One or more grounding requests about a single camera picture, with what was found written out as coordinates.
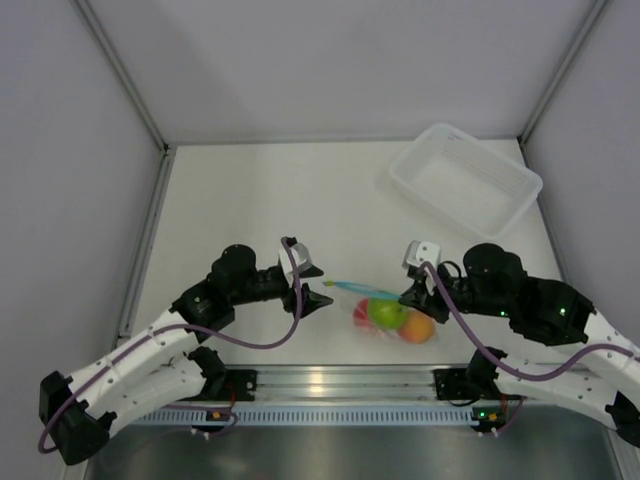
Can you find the orange fake peach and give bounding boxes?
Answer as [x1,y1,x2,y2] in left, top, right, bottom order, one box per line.
[397,310,436,344]

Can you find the green fake apple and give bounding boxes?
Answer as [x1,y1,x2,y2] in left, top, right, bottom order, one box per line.
[368,298,409,330]

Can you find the clear zip top bag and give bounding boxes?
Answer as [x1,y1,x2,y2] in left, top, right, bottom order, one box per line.
[323,280,436,345]

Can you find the red fake apple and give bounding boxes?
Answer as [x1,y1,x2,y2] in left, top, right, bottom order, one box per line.
[352,298,373,329]

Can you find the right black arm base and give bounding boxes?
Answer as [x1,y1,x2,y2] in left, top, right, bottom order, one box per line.
[433,368,502,406]

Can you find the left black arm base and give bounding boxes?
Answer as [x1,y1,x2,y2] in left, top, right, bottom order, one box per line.
[197,368,258,404]

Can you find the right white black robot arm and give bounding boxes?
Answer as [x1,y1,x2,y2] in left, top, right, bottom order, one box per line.
[399,241,639,446]

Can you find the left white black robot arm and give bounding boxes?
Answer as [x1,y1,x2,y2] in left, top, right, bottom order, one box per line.
[37,237,333,465]

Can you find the white plastic basket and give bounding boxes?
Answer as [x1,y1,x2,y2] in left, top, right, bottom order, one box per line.
[388,123,543,240]

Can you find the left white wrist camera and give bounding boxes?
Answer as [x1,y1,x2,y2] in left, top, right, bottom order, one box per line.
[278,243,313,277]

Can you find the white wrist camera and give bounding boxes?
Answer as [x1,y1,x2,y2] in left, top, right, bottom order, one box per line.
[402,240,441,270]
[278,243,313,277]

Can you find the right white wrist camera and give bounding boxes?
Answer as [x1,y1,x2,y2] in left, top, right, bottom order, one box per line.
[402,240,441,270]

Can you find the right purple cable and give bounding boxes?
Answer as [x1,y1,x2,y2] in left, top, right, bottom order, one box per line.
[419,260,640,386]

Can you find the purple cable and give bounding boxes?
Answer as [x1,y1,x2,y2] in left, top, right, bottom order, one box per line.
[37,235,306,455]
[419,260,640,386]

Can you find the aluminium mounting rail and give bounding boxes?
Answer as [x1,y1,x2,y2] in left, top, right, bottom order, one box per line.
[199,363,501,404]

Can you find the white slotted cable duct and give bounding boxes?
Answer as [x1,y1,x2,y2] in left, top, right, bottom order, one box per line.
[134,405,498,427]

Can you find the left aluminium frame post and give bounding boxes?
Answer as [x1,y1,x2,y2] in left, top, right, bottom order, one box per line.
[74,0,174,156]

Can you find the aluminium frame post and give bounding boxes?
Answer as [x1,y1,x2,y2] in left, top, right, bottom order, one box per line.
[74,0,174,156]
[517,0,612,149]

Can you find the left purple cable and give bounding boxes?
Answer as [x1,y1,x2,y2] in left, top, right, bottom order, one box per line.
[37,235,306,455]

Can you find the right aluminium frame post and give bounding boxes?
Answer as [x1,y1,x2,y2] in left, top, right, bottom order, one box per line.
[517,0,612,149]

